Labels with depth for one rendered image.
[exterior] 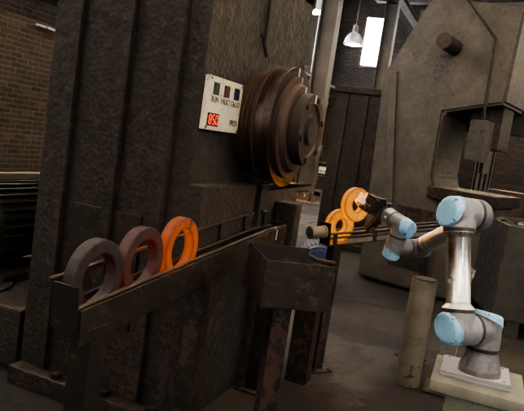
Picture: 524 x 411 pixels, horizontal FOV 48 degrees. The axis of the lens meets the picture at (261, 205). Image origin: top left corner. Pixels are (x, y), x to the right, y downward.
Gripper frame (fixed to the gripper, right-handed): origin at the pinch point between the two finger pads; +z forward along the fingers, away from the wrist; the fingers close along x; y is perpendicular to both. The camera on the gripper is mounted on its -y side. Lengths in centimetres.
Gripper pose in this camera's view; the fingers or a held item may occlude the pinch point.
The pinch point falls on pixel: (356, 200)
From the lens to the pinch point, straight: 275.4
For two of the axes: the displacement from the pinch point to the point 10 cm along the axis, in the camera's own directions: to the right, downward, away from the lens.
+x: -8.2, -0.6, -5.7
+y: 2.9, -9.1, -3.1
